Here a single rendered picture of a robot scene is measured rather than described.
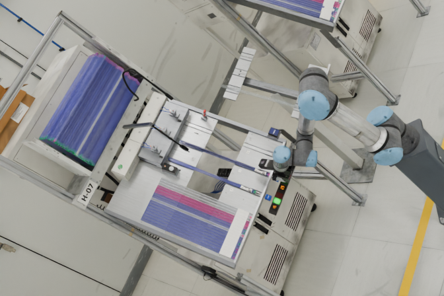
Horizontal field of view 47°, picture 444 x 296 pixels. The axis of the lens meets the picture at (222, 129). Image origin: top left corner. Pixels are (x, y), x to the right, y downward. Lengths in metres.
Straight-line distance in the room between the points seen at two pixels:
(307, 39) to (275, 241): 1.27
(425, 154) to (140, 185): 1.37
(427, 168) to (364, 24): 1.58
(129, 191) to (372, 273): 1.34
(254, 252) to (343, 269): 0.51
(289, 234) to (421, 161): 1.05
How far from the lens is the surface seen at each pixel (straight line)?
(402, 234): 2.92
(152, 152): 2.65
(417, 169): 2.48
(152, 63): 4.52
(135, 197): 2.65
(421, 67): 3.53
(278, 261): 3.11
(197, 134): 2.71
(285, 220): 3.12
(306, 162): 2.27
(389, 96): 3.40
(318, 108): 1.95
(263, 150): 2.65
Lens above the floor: 2.28
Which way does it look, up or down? 30 degrees down
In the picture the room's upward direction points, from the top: 53 degrees counter-clockwise
